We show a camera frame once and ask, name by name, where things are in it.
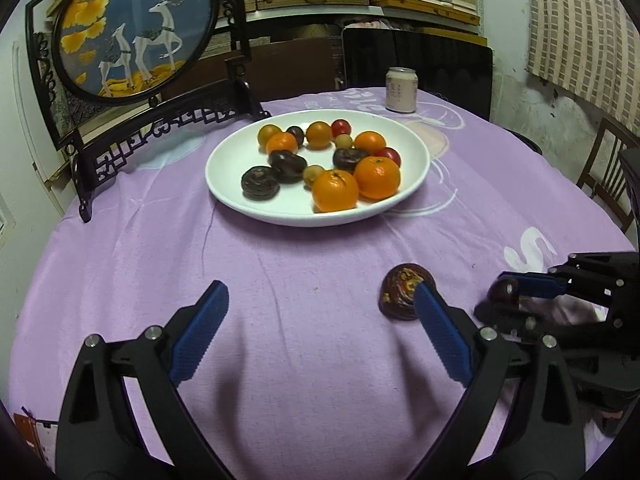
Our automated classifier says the checkered hanging cloth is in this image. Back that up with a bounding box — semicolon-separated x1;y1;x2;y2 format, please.
527;0;639;134

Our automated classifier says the small yellow orange fruit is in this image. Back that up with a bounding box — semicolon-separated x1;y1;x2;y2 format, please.
354;130;387;155

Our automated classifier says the white ceramic plate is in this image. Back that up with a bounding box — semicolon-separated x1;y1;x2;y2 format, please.
204;108;432;228

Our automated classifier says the small yellow green fruit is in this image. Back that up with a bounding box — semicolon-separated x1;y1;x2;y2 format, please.
303;165;326;188
334;133;354;150

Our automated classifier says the pink beverage can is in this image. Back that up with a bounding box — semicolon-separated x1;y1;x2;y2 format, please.
385;67;418;114

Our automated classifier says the purple printed tablecloth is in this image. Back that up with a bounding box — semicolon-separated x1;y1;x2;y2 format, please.
6;93;630;479

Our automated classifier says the small dark red fruit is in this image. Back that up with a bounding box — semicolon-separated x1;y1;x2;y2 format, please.
487;276;520;308

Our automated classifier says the wooden chair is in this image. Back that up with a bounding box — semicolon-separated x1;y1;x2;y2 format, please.
576;118;639;233

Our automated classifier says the round deer painting screen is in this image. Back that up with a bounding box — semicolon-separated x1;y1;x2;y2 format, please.
52;0;220;105

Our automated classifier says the smooth orange fruit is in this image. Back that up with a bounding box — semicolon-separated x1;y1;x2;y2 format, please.
305;122;333;150

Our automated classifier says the olive orange small fruit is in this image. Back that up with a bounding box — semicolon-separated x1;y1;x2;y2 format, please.
257;124;282;152

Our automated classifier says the large orange mandarin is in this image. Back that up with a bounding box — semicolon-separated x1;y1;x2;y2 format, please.
311;169;359;212
354;156;401;200

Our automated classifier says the red cherry tomato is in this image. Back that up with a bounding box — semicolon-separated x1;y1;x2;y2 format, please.
331;119;352;138
374;146;401;167

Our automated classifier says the small orange mandarin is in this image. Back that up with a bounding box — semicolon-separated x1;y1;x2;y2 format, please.
265;132;298;154

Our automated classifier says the black chair back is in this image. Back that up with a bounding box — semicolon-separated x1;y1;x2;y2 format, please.
342;27;492;120

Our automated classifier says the small dark plum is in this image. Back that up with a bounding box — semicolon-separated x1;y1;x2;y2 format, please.
286;126;305;148

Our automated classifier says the black carved screen stand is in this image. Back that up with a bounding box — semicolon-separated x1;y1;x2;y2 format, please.
25;0;266;221

